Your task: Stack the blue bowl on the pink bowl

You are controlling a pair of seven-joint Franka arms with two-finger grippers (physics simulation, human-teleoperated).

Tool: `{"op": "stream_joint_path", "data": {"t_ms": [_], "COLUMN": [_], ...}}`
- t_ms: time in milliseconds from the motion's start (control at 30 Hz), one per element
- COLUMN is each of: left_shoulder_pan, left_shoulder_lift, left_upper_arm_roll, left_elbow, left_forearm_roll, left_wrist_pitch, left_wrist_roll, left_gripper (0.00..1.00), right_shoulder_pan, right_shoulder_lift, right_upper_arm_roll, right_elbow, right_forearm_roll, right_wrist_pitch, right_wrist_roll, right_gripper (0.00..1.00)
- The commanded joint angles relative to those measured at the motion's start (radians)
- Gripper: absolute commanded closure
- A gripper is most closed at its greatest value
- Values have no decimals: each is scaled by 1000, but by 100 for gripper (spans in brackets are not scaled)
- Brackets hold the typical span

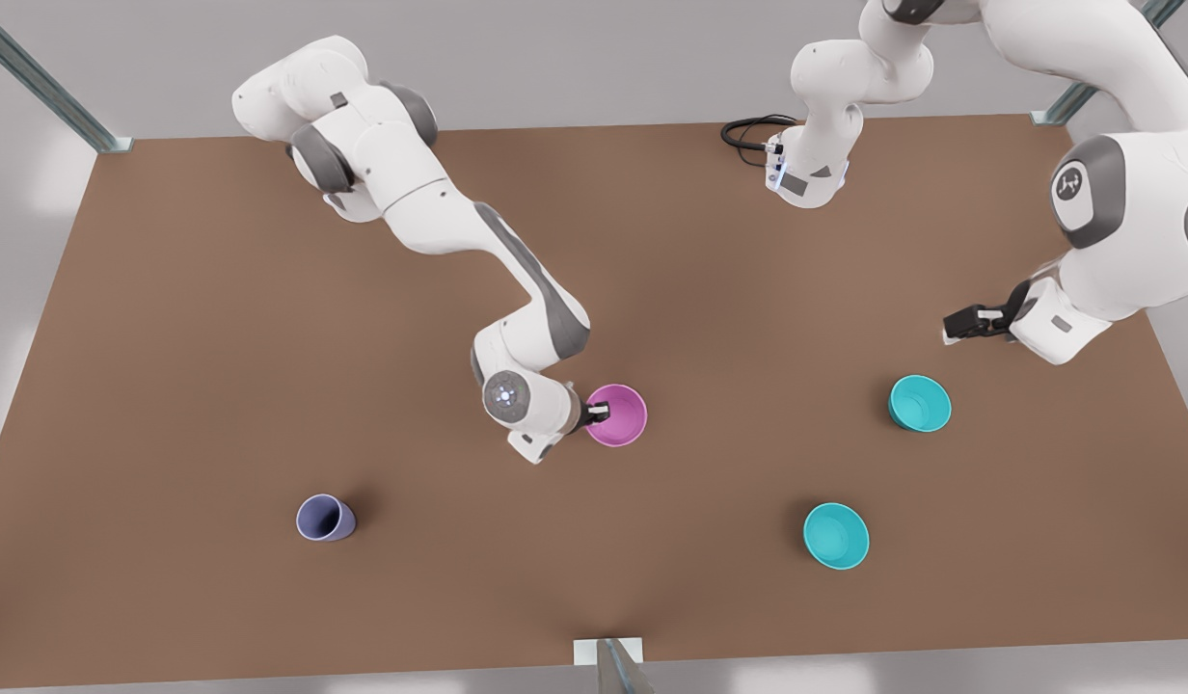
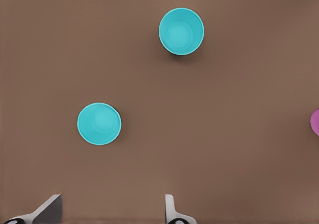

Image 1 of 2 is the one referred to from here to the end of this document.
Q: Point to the pink bowl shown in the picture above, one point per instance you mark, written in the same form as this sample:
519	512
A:
621	416

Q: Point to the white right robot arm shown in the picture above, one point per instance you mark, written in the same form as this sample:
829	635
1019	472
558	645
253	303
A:
430	198

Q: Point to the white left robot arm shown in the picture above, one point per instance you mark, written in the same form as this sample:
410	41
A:
1124	231

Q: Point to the teal blue bowl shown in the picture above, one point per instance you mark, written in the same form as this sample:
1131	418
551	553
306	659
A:
922	403
836	536

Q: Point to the purple cup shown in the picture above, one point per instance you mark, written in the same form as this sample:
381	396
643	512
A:
322	519

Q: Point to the silver frame post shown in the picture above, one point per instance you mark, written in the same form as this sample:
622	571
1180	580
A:
1100	82
44	85
615	665

